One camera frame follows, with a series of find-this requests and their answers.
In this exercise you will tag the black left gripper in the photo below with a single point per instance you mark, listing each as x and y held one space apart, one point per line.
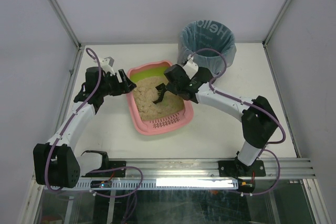
121 83

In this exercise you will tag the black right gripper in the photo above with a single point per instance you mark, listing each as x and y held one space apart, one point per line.
171 86

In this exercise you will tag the black slotted litter scoop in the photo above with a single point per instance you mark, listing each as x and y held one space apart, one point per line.
161 89

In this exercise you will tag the pink cat litter box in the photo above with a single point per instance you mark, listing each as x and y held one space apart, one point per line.
162 125

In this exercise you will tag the black bin with blue liner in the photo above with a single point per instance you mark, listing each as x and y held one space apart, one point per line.
211 43

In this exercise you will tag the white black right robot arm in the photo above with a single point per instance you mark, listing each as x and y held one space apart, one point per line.
256 115

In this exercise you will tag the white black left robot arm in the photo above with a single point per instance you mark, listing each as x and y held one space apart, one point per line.
60 147

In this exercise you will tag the beige pellet cat litter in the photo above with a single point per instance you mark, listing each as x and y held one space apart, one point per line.
145 94

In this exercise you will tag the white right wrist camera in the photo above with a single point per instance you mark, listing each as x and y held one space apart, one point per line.
190 67

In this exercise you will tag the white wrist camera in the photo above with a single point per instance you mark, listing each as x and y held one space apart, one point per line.
190 67
107 65

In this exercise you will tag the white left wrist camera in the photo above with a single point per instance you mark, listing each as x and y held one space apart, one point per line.
107 65

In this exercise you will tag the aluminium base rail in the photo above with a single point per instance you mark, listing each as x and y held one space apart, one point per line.
170 166

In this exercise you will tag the white slotted cable duct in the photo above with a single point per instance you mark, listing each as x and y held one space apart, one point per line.
153 184

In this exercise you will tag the aluminium left frame post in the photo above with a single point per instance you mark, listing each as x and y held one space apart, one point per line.
65 23

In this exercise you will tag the aluminium frame post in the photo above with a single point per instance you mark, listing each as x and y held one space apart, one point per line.
276 22
65 23

